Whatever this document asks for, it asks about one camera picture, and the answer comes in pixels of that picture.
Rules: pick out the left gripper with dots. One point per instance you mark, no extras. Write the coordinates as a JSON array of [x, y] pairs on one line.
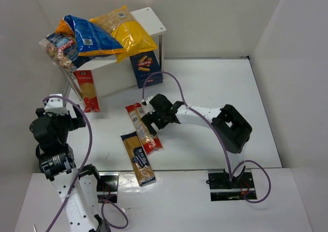
[[74, 120]]

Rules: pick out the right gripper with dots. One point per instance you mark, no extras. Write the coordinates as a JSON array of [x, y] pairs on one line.
[[156, 118]]

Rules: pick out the red spaghetti pack with barcode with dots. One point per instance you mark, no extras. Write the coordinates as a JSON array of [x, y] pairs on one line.
[[149, 142]]

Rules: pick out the black La Sicilia spaghetti pack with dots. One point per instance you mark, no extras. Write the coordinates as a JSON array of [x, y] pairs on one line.
[[138, 158]]

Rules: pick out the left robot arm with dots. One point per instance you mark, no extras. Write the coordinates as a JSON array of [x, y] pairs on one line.
[[75, 186]]

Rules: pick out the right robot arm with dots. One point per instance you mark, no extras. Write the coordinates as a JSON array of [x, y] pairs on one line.
[[228, 125]]

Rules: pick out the red spaghetti pack on shelf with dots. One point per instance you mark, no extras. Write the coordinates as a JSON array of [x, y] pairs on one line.
[[88, 91]]

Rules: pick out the white two-tier shelf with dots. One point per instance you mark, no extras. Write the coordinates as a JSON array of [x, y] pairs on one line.
[[111, 77]]

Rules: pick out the dark blue Barilla pasta box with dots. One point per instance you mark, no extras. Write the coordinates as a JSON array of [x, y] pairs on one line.
[[144, 64]]

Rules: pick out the clear fusilli pasta bag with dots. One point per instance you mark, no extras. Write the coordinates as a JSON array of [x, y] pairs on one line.
[[62, 49]]

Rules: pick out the blue and orange pasta bag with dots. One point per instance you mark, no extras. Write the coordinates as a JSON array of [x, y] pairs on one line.
[[91, 39]]

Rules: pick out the yellow pasta bag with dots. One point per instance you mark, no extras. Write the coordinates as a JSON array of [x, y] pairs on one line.
[[121, 25]]

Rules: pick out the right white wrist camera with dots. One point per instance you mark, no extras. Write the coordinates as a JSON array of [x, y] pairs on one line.
[[146, 100]]

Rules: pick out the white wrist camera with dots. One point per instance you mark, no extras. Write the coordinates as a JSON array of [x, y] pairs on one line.
[[146, 100], [55, 106]]

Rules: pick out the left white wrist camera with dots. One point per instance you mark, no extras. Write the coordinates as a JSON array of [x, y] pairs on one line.
[[55, 106]]

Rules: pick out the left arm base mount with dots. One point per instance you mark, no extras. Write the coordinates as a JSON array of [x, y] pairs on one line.
[[107, 187]]

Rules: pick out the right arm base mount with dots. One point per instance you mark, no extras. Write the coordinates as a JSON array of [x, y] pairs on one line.
[[222, 189]]

